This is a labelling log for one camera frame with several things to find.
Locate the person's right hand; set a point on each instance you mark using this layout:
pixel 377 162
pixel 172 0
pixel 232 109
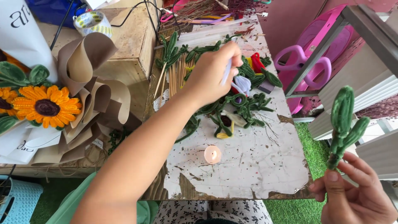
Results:
pixel 357 202

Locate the person's left hand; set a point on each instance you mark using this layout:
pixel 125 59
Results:
pixel 208 77

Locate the white pipe cleaner stick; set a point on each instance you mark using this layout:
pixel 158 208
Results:
pixel 225 72

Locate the green pipe cleaner leaf sprig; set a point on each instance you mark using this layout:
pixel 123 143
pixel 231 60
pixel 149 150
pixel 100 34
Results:
pixel 342 109

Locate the bundle of wooden skewers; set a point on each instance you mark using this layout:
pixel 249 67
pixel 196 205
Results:
pixel 177 77

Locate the white pipe cleaner flower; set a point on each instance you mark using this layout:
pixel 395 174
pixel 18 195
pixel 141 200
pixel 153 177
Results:
pixel 243 84

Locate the green leaf stem on skewer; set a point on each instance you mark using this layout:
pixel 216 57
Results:
pixel 170 49

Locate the pile of green pipe cleaner leaves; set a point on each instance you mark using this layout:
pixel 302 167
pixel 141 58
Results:
pixel 248 105

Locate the red pipe cleaner piece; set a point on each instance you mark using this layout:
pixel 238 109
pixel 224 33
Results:
pixel 257 62

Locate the grey block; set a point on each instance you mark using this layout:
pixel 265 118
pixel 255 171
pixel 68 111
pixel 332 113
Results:
pixel 266 87

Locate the coloured pipe cleaner strands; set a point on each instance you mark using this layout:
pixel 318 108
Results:
pixel 214 19

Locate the yellow pipe cleaner piece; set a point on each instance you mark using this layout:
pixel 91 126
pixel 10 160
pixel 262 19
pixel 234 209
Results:
pixel 223 135

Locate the green artificial grass mat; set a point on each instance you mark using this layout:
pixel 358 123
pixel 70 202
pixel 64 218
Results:
pixel 295 211

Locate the bundle of dried twigs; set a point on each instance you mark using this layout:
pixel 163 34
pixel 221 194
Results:
pixel 199 7

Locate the lit tealight candle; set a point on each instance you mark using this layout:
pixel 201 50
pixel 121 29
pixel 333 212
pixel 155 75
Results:
pixel 212 154

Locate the wooden box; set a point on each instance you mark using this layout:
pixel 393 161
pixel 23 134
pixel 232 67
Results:
pixel 130 40

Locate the dark red dried flowers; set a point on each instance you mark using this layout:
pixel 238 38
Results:
pixel 381 107

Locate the small dark green sprig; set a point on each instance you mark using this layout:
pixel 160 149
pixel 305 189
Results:
pixel 115 140

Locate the white slatted panels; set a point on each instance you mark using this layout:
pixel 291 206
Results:
pixel 357 90

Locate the pink plastic toy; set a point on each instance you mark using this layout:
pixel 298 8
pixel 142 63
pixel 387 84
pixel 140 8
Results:
pixel 317 34

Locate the brown kraft paper wrap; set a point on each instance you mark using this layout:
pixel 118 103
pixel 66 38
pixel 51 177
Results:
pixel 93 102

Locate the person's patterned trousers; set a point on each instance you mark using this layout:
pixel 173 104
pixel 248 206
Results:
pixel 236 213

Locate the clear packing tape roll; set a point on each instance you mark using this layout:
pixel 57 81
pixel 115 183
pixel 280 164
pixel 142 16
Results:
pixel 93 23

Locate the large pipe cleaner sunflower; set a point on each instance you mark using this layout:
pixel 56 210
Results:
pixel 46 107

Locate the blue plastic bag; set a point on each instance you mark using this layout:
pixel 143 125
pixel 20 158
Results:
pixel 56 9

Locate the person's green shirt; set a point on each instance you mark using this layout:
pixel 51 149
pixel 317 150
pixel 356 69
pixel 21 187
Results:
pixel 68 205

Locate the white printed paper sheet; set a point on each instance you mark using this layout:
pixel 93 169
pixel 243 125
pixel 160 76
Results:
pixel 28 143
pixel 21 34

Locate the green bouquet leaves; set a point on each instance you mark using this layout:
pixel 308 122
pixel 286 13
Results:
pixel 15 73

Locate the light blue plastic basket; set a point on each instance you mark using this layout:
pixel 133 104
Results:
pixel 21 199

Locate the grey metal frame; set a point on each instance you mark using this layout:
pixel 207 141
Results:
pixel 314 59

